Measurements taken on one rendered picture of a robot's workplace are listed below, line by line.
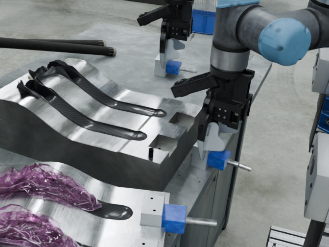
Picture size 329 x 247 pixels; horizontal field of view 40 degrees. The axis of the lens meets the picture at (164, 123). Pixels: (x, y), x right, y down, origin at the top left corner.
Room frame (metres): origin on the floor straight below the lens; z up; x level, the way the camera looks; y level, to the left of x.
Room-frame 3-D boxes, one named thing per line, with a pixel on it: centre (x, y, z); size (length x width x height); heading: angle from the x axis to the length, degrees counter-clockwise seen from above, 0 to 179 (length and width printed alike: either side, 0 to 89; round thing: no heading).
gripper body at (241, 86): (0.83, -0.12, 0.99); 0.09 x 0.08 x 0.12; 64
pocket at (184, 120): (0.88, -0.04, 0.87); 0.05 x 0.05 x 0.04; 70
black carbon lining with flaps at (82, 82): (0.89, 0.18, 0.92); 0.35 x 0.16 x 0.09; 70
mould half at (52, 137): (0.91, 0.19, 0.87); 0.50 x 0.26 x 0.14; 70
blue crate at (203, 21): (4.13, -0.44, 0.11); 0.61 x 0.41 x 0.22; 79
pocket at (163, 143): (0.77, 0.00, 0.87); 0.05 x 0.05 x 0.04; 70
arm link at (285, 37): (0.76, -0.19, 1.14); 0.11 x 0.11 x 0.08; 34
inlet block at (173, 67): (1.30, -0.02, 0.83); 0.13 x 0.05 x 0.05; 77
